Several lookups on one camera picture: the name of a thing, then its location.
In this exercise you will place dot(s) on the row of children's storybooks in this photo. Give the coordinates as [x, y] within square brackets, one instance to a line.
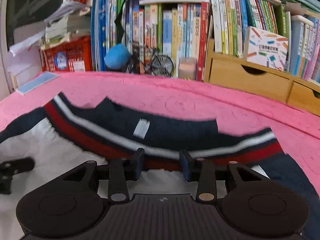
[175, 35]

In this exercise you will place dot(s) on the red plastic crate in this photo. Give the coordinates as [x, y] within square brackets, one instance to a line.
[65, 57]

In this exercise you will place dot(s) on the stack of paper workbooks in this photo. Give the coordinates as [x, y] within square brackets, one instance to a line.
[67, 25]

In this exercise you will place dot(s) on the row of pastel series books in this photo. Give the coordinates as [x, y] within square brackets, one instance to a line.
[305, 50]

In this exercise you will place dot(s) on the miniature black bicycle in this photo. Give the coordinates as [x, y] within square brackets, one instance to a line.
[160, 65]

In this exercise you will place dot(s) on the blue plush ball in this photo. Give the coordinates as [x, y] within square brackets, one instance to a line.
[117, 56]

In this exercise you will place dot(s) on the row of tall blue books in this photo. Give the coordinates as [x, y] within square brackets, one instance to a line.
[102, 30]

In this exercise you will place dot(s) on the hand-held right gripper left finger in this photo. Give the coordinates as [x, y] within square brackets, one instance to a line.
[139, 165]

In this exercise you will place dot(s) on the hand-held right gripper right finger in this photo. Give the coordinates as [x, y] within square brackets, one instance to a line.
[186, 166]

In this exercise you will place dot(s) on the wooden desk organizer with drawers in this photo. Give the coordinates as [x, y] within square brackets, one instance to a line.
[250, 82]

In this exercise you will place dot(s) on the blue booklet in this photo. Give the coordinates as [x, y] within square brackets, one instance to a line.
[37, 83]

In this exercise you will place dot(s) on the navy and white jacket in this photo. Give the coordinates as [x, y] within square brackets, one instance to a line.
[112, 120]

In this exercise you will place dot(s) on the white paper sheets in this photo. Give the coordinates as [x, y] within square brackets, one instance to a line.
[25, 55]

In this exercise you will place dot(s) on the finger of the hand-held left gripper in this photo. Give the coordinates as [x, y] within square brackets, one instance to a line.
[17, 165]

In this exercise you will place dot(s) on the pink jar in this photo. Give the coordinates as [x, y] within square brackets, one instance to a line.
[187, 67]

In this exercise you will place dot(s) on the row of green spine books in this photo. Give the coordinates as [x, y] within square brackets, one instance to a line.
[232, 20]

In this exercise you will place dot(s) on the white printed cardboard box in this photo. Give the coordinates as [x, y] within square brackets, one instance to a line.
[265, 50]

